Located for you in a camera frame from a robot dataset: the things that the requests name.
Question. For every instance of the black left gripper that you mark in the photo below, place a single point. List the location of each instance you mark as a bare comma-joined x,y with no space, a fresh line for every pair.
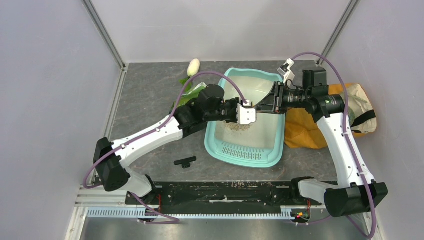
234,103

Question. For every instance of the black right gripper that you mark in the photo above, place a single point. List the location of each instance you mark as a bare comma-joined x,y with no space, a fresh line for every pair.
268,104

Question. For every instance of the teal plastic litter box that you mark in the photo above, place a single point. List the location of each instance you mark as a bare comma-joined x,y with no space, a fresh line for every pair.
262,145

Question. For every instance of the green litter bag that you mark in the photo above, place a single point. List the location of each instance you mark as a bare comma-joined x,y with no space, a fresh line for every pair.
192,94

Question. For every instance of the black bag clip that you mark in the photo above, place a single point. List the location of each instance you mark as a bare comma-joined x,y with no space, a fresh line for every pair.
186,162

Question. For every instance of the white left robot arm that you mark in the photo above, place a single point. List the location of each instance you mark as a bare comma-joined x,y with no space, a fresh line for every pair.
112,159

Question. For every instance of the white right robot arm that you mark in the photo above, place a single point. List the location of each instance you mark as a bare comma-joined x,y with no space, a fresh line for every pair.
356,191

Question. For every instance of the grey litter granules pile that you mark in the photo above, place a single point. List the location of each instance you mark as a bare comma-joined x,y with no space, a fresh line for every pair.
236,127

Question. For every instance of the orange cloth bag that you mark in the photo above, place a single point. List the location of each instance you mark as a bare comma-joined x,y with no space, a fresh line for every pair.
302,132

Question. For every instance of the white toy radish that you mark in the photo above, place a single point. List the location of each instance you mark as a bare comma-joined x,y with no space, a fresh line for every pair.
193,68

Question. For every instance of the green netted melon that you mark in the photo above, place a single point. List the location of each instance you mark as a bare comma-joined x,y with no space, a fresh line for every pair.
351,115

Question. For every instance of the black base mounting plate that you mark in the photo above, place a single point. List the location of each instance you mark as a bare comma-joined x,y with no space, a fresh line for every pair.
228,197

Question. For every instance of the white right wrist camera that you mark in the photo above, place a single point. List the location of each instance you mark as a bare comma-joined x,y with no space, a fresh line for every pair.
285,70

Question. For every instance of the white slotted cable duct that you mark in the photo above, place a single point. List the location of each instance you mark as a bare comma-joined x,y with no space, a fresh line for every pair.
143,213

